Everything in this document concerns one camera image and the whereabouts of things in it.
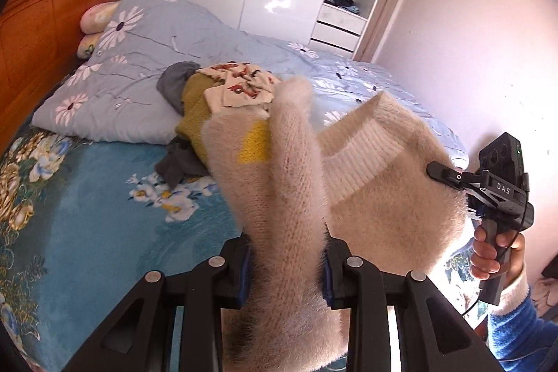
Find olive green knit sweater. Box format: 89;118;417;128
175;73;223;165

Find person's right hand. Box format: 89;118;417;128
470;227;525;289

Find dark grey garment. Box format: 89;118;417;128
154;61;208;189

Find beige fuzzy sweater yellow letters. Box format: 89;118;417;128
202;77;466;371

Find light blue floral quilt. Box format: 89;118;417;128
31;0;469;168

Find blue sleeve forearm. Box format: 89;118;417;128
488;271;557;372

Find teal floral plush blanket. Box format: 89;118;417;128
1;126;238;371

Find orange wooden headboard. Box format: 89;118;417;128
1;0;115;150

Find cream floral patterned garment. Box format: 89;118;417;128
198;61;282;114

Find pink floral pillow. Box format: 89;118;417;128
77;2;118;60

